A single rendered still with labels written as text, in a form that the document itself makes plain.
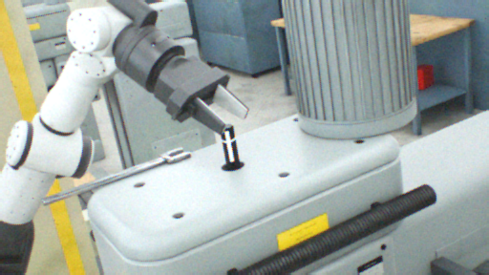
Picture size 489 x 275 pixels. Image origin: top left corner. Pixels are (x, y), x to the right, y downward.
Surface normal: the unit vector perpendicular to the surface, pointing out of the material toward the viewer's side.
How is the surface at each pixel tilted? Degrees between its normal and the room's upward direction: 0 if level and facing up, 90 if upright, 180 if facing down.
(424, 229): 90
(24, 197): 115
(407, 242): 90
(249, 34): 90
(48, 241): 90
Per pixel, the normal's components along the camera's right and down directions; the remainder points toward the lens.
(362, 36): 0.09, 0.34
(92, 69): 0.52, -0.69
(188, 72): 0.30, -0.70
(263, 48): 0.50, 0.22
